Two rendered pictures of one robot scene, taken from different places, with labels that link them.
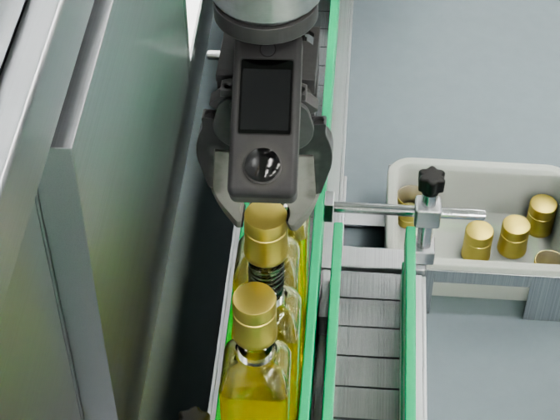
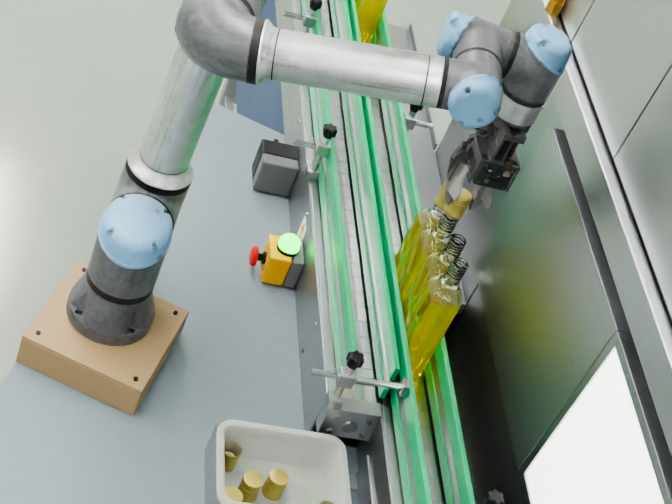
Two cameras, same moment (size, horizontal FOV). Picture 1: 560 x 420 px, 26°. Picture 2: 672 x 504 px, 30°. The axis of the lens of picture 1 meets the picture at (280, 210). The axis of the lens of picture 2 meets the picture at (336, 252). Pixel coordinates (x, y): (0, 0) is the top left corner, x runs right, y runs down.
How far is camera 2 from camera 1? 240 cm
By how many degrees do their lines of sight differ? 91
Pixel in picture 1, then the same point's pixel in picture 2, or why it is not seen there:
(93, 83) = (559, 158)
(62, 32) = (577, 119)
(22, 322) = (536, 142)
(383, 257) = (355, 405)
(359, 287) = (365, 391)
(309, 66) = (479, 141)
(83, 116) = (555, 144)
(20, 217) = not seen: hidden behind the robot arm
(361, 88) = not seen: outside the picture
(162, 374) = not seen: hidden behind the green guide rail
